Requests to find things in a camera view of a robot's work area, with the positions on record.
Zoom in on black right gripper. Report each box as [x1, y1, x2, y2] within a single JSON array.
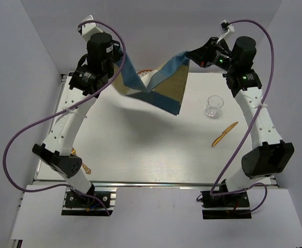
[[186, 37, 237, 72]]

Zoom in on floral ceramic plate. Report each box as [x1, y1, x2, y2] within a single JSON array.
[[138, 69, 156, 81]]

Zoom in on clear drinking glass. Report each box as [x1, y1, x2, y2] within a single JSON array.
[[205, 95, 224, 118]]

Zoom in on blue and beige placemat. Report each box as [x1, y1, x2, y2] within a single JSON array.
[[112, 51, 190, 115]]

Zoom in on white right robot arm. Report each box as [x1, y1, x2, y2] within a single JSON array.
[[187, 36, 294, 206]]

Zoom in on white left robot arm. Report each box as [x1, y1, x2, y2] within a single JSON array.
[[32, 33, 121, 206]]

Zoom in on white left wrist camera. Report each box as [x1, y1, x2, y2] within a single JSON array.
[[77, 23, 103, 42]]

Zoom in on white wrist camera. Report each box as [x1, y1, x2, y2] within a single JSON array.
[[77, 23, 103, 42], [219, 20, 235, 40]]

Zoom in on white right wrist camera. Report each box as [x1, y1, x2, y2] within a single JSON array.
[[219, 20, 235, 40]]

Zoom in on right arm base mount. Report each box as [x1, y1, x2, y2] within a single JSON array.
[[196, 191, 252, 220]]

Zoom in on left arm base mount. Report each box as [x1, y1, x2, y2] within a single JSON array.
[[61, 187, 117, 216]]

